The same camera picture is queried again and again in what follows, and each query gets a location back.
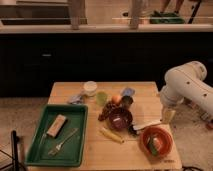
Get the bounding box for orange fruit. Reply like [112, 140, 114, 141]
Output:
[112, 95, 122, 104]

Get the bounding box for white handled knife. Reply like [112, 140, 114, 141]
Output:
[133, 120, 161, 131]

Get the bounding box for green plastic cup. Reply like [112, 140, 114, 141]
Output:
[96, 91, 107, 106]

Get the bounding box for orange bowl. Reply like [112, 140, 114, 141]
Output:
[139, 126, 173, 158]

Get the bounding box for silver metal fork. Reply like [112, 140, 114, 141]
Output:
[48, 128, 78, 156]

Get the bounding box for tan wooden block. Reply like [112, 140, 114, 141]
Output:
[47, 114, 66, 137]

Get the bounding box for green vegetable in bowl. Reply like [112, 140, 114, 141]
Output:
[147, 136, 158, 156]

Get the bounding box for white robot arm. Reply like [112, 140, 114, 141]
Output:
[159, 61, 213, 117]

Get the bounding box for white round container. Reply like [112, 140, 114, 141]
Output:
[83, 81, 97, 97]

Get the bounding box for dark purple grapes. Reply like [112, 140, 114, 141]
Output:
[98, 101, 117, 121]

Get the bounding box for black chair frame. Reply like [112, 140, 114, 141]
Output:
[0, 130, 27, 171]

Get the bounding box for dark red bowl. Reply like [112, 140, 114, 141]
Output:
[108, 108, 133, 131]

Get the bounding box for green plastic tray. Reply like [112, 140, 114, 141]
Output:
[25, 105, 88, 167]

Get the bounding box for dark metal can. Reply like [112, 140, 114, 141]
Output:
[121, 96, 133, 109]

